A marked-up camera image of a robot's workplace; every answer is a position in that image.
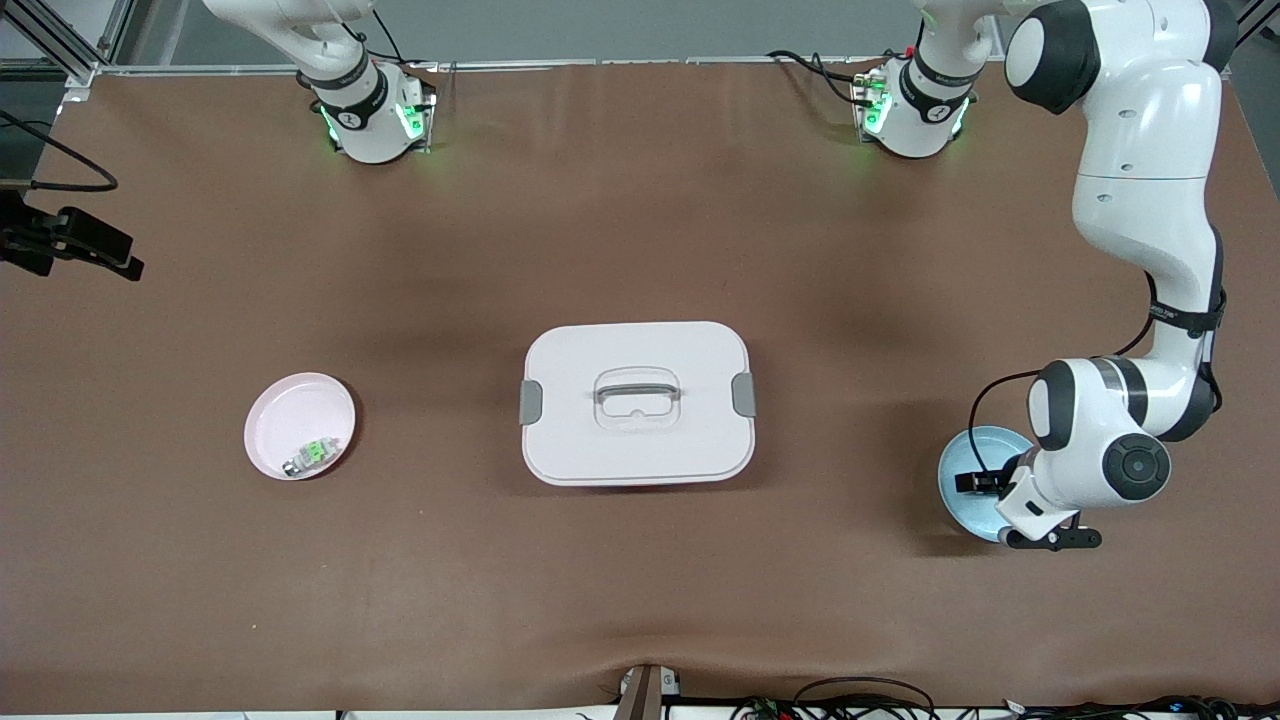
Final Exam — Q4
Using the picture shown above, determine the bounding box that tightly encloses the light blue round plate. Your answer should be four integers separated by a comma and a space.
937, 425, 1037, 545

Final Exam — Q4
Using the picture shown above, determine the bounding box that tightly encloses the pink round plate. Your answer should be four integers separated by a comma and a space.
243, 372, 357, 482

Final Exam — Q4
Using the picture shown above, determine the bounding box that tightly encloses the white lidded container box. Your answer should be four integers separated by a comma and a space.
519, 320, 758, 488

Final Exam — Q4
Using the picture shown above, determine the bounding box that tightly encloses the brown table cover mat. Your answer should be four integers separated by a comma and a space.
0, 58, 1280, 716

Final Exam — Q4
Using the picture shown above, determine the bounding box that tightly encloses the aluminium frame strut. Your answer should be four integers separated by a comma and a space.
1236, 0, 1280, 46
0, 0, 136, 106

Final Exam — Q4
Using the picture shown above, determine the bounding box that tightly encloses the black looped cable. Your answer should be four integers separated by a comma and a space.
793, 676, 938, 720

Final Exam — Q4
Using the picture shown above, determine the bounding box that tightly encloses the green push button switch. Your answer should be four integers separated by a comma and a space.
282, 438, 339, 478

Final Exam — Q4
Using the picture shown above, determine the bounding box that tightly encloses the black right arm base cable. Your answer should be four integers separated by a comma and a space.
365, 8, 441, 76

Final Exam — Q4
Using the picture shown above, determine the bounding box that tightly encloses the black arm base cable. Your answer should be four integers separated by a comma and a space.
365, 8, 441, 76
767, 48, 873, 106

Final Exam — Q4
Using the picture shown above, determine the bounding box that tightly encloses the camera mount post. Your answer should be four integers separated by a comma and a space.
612, 663, 683, 720

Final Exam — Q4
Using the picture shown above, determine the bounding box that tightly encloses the black left arm base cable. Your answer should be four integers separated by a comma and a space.
767, 48, 873, 106

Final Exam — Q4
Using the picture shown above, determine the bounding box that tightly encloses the grey table edge rail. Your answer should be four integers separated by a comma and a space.
95, 55, 1011, 77

